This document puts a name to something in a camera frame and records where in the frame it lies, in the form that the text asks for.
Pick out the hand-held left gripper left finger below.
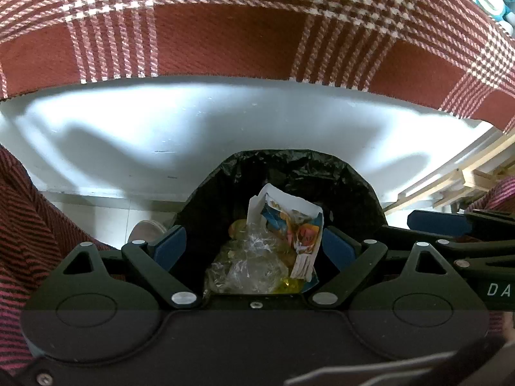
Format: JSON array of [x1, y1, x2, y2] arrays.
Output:
[[60, 225, 202, 310]]

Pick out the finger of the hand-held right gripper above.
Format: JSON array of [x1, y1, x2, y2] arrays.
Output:
[[407, 208, 515, 242], [378, 225, 515, 278]]

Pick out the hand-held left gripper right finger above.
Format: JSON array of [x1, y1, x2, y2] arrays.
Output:
[[309, 227, 457, 310]]

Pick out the colourful torn snack packet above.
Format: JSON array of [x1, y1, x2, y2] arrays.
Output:
[[246, 184, 324, 282]]

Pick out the clear plastic bag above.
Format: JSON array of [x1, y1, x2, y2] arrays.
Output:
[[203, 221, 298, 294]]

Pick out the trash bin with black liner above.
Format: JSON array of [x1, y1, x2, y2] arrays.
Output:
[[173, 149, 387, 296]]

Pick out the person's beige shoe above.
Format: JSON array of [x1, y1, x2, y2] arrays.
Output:
[[128, 219, 170, 246]]

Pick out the wooden rack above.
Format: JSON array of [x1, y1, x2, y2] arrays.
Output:
[[382, 129, 515, 216]]

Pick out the white table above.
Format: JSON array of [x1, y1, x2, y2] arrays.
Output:
[[0, 74, 500, 210]]

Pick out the red plaid tablecloth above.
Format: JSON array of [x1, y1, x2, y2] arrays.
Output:
[[0, 0, 515, 133]]

